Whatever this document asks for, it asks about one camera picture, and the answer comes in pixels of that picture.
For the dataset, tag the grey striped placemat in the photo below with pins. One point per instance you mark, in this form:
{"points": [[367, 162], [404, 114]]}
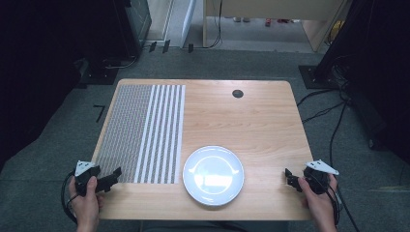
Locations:
{"points": [[135, 135]]}

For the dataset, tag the white panel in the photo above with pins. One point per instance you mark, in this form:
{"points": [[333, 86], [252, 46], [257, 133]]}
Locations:
{"points": [[188, 22]]}

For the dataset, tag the black curtain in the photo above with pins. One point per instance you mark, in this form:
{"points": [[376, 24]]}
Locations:
{"points": [[380, 71], [35, 64]]}

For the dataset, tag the black stand base plate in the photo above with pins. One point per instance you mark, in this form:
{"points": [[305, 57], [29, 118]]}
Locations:
{"points": [[100, 75], [314, 77]]}

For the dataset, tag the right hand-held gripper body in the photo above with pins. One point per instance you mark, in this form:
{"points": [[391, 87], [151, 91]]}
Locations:
{"points": [[317, 179]]}

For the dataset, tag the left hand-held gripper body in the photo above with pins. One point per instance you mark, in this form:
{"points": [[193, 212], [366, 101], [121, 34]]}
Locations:
{"points": [[84, 170]]}

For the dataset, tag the person's right hand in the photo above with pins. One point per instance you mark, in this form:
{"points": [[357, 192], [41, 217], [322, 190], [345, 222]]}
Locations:
{"points": [[320, 206]]}

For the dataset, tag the white round plate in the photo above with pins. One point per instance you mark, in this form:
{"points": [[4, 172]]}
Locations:
{"points": [[213, 175]]}

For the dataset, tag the person's left hand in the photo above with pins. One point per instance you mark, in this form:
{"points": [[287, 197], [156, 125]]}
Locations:
{"points": [[87, 206]]}

